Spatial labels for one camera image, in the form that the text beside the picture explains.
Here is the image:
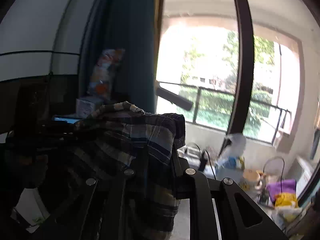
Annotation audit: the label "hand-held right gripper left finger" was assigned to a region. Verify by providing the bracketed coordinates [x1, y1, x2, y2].
[32, 169, 137, 240]

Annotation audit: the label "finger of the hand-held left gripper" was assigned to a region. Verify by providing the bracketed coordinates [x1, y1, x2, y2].
[37, 124, 83, 140]

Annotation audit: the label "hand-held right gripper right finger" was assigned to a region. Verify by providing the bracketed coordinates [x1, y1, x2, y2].
[172, 154, 288, 240]

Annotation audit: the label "blue plaid pants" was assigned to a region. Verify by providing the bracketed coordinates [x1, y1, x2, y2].
[37, 101, 187, 240]

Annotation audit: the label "tablet with lit screen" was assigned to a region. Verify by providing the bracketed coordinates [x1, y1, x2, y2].
[51, 115, 83, 125]

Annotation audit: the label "black charger plug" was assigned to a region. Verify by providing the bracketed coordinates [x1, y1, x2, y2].
[199, 150, 208, 172]

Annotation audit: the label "white printed box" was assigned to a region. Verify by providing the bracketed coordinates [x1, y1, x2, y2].
[76, 97, 105, 119]

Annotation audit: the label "white plastic basket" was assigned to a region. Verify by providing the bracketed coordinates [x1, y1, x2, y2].
[216, 160, 245, 188]

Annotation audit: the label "blue item in basket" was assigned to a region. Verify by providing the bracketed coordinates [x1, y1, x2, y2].
[220, 156, 238, 168]

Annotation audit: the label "white plastic bag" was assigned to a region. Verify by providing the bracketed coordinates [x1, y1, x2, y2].
[220, 133, 247, 160]

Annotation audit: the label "white bear print mug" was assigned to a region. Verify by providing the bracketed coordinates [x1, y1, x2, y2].
[240, 169, 265, 198]

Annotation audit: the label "colourful snack bag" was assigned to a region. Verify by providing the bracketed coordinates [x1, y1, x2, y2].
[87, 49, 125, 100]

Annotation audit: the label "balcony railing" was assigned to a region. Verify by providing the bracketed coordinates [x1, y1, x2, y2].
[157, 81, 292, 145]

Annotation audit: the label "purple cloth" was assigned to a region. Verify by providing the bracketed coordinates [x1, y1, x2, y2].
[266, 179, 297, 200]

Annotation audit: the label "yellow snack packet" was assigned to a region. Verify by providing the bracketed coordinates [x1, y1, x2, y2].
[275, 192, 299, 208]

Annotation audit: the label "cardboard box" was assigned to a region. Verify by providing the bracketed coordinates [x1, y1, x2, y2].
[274, 127, 292, 153]

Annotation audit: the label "blue curtain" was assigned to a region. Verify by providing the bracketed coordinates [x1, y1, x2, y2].
[77, 0, 160, 115]

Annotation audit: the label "white printed plastic wrapper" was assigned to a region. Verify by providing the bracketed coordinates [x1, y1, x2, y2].
[271, 206, 303, 223]

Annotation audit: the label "outdoor air conditioner unit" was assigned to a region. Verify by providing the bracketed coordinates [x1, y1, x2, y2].
[290, 156, 315, 195]

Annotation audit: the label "grey blue hanging garment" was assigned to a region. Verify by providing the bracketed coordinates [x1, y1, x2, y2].
[310, 129, 320, 160]

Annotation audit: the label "black cable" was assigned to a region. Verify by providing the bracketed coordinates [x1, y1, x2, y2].
[262, 156, 285, 195]

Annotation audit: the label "black window frame post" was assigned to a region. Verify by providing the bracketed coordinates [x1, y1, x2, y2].
[220, 0, 254, 155]

